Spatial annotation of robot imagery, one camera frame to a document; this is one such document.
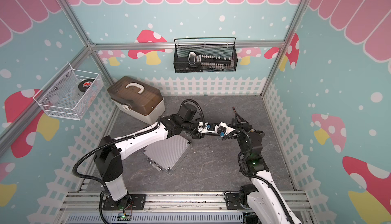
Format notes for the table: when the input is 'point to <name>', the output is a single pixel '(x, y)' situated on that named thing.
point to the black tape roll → (84, 84)
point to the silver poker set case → (166, 155)
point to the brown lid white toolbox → (138, 97)
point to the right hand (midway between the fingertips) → (239, 114)
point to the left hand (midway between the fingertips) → (211, 131)
